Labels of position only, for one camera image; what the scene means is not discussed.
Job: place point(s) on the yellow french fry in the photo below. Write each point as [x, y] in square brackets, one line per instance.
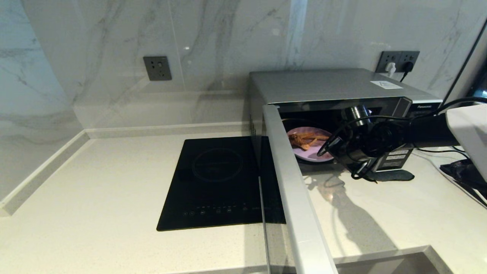
[312, 143]
[317, 137]

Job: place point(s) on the lavender plate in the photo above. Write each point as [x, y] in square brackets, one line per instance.
[308, 154]

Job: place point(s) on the white power plug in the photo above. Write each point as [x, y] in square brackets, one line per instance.
[390, 68]

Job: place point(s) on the silver microwave oven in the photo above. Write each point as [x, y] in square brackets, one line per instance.
[323, 85]

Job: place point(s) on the dark grey foot mat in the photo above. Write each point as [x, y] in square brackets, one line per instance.
[395, 176]

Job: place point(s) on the grey double wall socket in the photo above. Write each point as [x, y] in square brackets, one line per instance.
[397, 57]

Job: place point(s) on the dark vertical frame post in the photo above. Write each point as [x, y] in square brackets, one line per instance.
[466, 72]

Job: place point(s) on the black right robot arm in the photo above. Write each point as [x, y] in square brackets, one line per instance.
[449, 129]

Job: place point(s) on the black power plug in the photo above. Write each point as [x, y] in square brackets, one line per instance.
[407, 67]

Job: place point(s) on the grey single wall socket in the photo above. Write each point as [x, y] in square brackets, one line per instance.
[157, 68]

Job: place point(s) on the black induction cooktop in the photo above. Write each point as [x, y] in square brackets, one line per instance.
[213, 182]

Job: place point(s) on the fried chicken piece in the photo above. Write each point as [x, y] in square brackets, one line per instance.
[300, 140]

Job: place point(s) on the white sticker label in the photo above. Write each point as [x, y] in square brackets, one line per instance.
[386, 84]

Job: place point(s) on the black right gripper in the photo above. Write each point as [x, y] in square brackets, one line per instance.
[369, 144]

